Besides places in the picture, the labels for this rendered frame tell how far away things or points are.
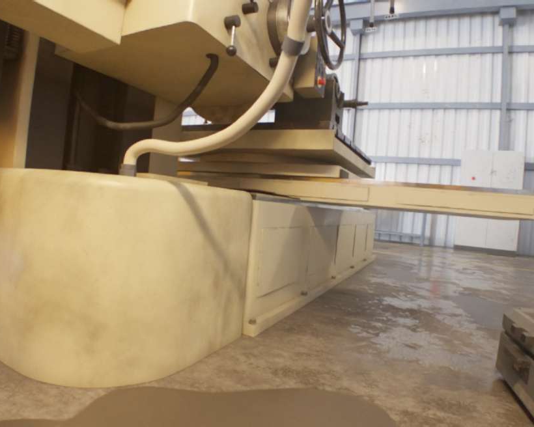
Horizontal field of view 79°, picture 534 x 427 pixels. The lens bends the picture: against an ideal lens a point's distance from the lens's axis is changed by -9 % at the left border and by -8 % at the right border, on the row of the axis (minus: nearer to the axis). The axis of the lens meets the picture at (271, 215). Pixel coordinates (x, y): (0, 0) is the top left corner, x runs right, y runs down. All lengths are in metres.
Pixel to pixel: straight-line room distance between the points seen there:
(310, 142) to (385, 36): 8.17
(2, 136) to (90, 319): 0.78
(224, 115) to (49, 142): 0.84
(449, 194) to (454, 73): 7.55
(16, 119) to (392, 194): 1.63
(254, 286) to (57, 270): 0.80
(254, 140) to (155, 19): 0.95
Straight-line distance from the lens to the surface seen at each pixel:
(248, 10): 1.33
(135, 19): 1.26
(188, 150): 0.94
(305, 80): 1.66
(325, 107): 1.88
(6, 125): 1.53
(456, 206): 1.83
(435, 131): 8.91
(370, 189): 1.87
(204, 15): 1.14
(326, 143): 1.77
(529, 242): 8.87
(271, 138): 1.88
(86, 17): 1.21
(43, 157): 1.49
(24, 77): 1.49
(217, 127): 2.10
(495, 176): 8.19
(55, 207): 1.06
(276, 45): 1.51
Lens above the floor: 0.55
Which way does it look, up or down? 2 degrees down
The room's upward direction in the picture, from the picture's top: 5 degrees clockwise
